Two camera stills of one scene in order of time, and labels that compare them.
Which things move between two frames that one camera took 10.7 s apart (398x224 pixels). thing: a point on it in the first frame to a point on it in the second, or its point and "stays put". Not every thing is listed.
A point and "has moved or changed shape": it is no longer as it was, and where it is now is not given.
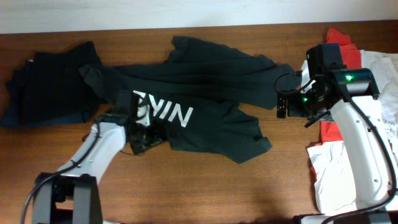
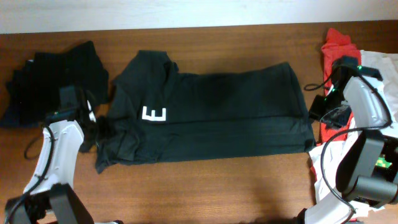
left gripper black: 144,140 to 94,130
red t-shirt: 331,130 stays put
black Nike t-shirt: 199,95 has moved or changed shape
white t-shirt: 334,185 stays put
